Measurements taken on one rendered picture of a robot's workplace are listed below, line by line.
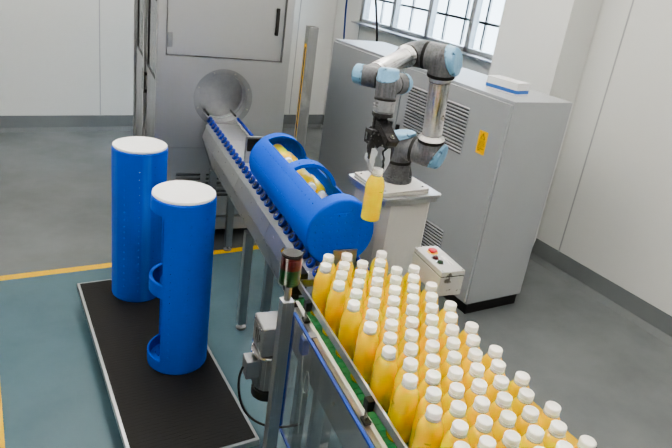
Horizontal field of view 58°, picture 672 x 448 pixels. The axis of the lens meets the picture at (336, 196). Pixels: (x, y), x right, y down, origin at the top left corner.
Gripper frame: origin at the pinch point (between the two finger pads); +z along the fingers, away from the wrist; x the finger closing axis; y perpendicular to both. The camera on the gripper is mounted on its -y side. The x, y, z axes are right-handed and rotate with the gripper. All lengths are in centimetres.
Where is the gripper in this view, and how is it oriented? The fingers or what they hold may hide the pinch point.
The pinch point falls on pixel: (377, 169)
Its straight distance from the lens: 214.5
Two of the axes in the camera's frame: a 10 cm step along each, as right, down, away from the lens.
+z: -1.2, 9.5, 2.8
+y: -3.6, -3.0, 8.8
